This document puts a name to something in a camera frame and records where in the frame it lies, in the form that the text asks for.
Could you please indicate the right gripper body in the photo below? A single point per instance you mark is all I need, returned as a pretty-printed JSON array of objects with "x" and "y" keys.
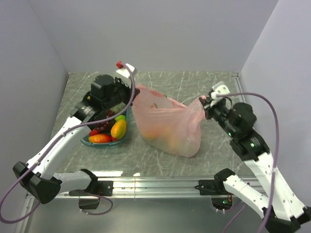
[{"x": 219, "y": 111}]

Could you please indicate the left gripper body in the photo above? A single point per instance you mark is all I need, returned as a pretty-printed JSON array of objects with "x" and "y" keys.
[{"x": 123, "y": 92}]

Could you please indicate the pink plastic bag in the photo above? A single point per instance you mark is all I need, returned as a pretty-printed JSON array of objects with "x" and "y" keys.
[{"x": 167, "y": 124}]

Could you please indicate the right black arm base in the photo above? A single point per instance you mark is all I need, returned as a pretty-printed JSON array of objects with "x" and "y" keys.
[{"x": 221, "y": 200}]

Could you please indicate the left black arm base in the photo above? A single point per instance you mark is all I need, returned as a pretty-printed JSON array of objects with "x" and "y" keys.
[{"x": 89, "y": 199}]

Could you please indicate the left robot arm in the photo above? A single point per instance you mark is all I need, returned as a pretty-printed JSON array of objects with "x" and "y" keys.
[{"x": 38, "y": 176}]

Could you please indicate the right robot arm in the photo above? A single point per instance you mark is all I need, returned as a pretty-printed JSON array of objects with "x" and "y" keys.
[{"x": 279, "y": 208}]

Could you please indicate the netted cantaloupe melon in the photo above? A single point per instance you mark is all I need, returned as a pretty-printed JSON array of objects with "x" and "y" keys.
[{"x": 118, "y": 108}]

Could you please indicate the small green fruit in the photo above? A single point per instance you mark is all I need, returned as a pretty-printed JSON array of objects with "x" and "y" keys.
[{"x": 120, "y": 117}]

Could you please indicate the orange mango at tray bottom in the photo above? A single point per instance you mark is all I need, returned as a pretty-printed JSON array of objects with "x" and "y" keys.
[{"x": 119, "y": 129}]

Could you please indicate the purple grape bunch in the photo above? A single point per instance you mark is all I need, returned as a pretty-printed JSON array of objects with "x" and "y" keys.
[{"x": 105, "y": 127}]

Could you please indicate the red apple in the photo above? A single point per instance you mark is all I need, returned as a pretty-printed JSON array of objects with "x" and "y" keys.
[{"x": 94, "y": 132}]

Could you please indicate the red orange long fruit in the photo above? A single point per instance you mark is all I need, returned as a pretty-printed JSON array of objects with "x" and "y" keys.
[{"x": 100, "y": 138}]

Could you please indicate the teal plastic fruit tray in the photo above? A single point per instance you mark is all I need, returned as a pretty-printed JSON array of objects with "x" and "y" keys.
[{"x": 109, "y": 133}]

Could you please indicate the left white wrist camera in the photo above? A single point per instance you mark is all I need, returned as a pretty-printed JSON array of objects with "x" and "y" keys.
[{"x": 125, "y": 71}]

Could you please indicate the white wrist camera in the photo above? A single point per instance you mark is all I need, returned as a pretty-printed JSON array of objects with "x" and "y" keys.
[
  {"x": 218, "y": 89},
  {"x": 125, "y": 71}
]

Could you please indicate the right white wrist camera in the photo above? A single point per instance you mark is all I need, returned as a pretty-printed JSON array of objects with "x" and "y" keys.
[{"x": 218, "y": 89}]

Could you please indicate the aluminium mounting rail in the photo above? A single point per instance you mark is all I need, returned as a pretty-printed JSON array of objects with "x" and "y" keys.
[{"x": 155, "y": 188}]

